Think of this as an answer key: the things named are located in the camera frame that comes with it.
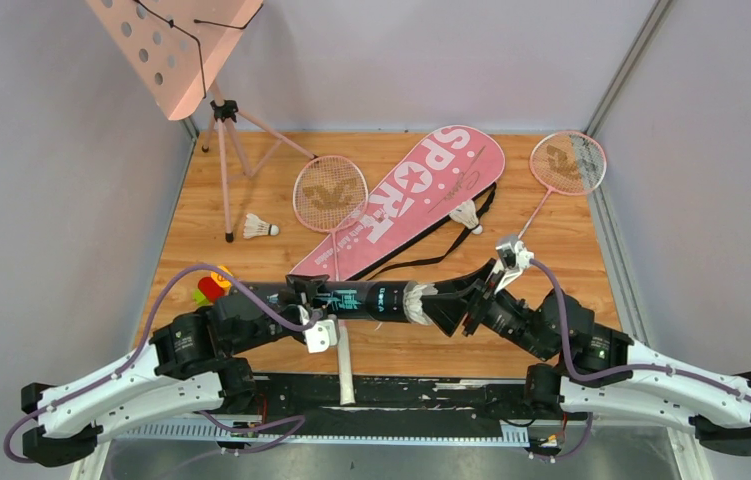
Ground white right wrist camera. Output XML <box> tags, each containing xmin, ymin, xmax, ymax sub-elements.
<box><xmin>486</xmin><ymin>234</ymin><xmax>534</xmax><ymax>294</ymax></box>

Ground colourful toy blocks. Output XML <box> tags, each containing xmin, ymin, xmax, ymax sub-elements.
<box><xmin>192</xmin><ymin>271</ymin><xmax>232</xmax><ymax>307</ymax></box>

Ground pink badminton racket left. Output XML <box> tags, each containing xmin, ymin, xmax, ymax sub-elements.
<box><xmin>292</xmin><ymin>154</ymin><xmax>370</xmax><ymax>407</ymax></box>

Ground pink racket cover bag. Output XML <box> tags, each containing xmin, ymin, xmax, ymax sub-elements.
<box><xmin>291</xmin><ymin>125</ymin><xmax>506</xmax><ymax>280</ymax></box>

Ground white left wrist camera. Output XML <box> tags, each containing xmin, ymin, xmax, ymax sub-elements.
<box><xmin>304</xmin><ymin>316</ymin><xmax>339</xmax><ymax>354</ymax></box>

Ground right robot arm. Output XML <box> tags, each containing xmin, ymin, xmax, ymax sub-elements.
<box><xmin>405</xmin><ymin>259</ymin><xmax>751</xmax><ymax>457</ymax></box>

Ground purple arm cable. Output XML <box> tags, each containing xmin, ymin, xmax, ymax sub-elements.
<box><xmin>530</xmin><ymin>258</ymin><xmax>751</xmax><ymax>439</ymax></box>
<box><xmin>2</xmin><ymin>262</ymin><xmax>323</xmax><ymax>464</ymax></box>

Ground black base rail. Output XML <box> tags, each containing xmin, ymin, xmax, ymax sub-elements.
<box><xmin>241</xmin><ymin>373</ymin><xmax>563</xmax><ymax>439</ymax></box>

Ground black shuttlecock tube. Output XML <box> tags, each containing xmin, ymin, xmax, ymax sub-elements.
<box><xmin>246</xmin><ymin>279</ymin><xmax>432</xmax><ymax>324</ymax></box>

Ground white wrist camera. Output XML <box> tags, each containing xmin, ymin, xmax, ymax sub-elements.
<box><xmin>304</xmin><ymin>316</ymin><xmax>339</xmax><ymax>354</ymax></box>
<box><xmin>486</xmin><ymin>234</ymin><xmax>534</xmax><ymax>294</ymax></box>

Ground pink badminton racket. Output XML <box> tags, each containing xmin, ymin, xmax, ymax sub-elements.
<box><xmin>518</xmin><ymin>130</ymin><xmax>608</xmax><ymax>238</ymax></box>
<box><xmin>292</xmin><ymin>154</ymin><xmax>370</xmax><ymax>407</ymax></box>

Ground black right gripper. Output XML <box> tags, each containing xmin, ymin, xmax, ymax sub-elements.
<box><xmin>411</xmin><ymin>261</ymin><xmax>551</xmax><ymax>363</ymax></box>

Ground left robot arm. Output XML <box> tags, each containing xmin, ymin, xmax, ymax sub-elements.
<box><xmin>21</xmin><ymin>275</ymin><xmax>332</xmax><ymax>467</ymax></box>

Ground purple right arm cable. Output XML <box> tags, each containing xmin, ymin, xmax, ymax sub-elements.
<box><xmin>530</xmin><ymin>258</ymin><xmax>751</xmax><ymax>439</ymax></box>

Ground white shuttlecock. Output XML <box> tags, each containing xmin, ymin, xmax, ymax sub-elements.
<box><xmin>406</xmin><ymin>283</ymin><xmax>441</xmax><ymax>327</ymax></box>
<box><xmin>449</xmin><ymin>199</ymin><xmax>483</xmax><ymax>235</ymax></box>
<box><xmin>243</xmin><ymin>213</ymin><xmax>280</xmax><ymax>239</ymax></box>

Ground pink badminton racket right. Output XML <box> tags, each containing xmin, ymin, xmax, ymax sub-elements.
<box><xmin>518</xmin><ymin>130</ymin><xmax>608</xmax><ymax>238</ymax></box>

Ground pink music stand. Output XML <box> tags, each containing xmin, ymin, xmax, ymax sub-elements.
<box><xmin>87</xmin><ymin>0</ymin><xmax>317</xmax><ymax>243</ymax></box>

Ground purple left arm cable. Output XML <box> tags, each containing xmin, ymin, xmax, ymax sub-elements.
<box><xmin>2</xmin><ymin>262</ymin><xmax>323</xmax><ymax>464</ymax></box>

